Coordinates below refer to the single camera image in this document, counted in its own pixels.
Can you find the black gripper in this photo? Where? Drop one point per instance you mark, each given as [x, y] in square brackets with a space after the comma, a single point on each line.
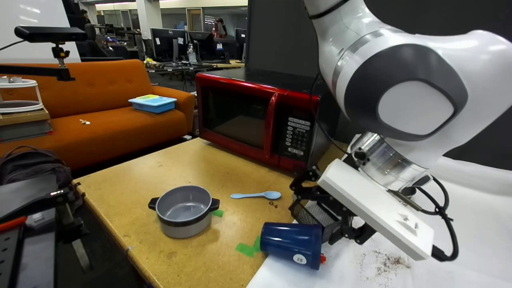
[333, 213]

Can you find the blue plastic cup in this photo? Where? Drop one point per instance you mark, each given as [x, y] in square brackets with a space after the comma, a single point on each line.
[288, 242]

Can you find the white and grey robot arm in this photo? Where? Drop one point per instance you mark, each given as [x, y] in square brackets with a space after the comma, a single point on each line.
[426, 53]

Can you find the green tape mark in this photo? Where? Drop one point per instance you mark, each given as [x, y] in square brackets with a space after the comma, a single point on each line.
[247, 248]

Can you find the red and black microwave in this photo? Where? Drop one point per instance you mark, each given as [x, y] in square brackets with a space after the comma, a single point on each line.
[240, 117]

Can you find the white cloth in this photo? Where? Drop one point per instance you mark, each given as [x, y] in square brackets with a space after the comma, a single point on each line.
[480, 266]

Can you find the light blue flat box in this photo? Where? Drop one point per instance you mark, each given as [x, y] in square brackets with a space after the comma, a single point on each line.
[154, 104]

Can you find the black computer monitor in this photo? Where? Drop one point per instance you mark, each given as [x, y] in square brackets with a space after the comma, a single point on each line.
[168, 42]

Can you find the orange sofa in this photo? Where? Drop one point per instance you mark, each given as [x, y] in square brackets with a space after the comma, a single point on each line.
[106, 133]

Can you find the black backpack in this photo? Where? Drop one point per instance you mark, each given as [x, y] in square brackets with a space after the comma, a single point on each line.
[32, 170]

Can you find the black metal clamp stand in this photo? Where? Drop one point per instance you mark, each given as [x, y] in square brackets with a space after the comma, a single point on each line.
[32, 250]

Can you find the white tray object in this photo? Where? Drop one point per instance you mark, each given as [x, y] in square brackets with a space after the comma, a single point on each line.
[21, 96]

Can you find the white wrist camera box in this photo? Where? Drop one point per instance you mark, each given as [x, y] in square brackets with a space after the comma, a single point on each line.
[378, 213]

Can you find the black camera on stand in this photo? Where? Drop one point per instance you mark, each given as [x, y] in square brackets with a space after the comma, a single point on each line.
[50, 34]

